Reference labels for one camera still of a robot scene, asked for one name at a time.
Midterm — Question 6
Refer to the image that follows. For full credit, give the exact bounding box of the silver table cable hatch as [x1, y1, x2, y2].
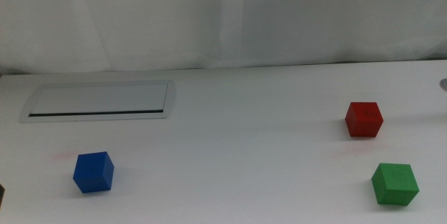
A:
[20, 80, 177, 124]

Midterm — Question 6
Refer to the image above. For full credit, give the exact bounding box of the green cube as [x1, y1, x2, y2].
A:
[371, 163, 420, 207]

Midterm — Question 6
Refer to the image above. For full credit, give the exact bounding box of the red cube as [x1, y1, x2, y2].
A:
[344, 101, 384, 138]

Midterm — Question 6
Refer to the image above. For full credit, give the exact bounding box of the white backdrop curtain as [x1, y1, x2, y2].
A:
[0, 0, 447, 75]

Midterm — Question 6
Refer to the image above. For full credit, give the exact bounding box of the blue cube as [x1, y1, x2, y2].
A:
[72, 151, 115, 194]

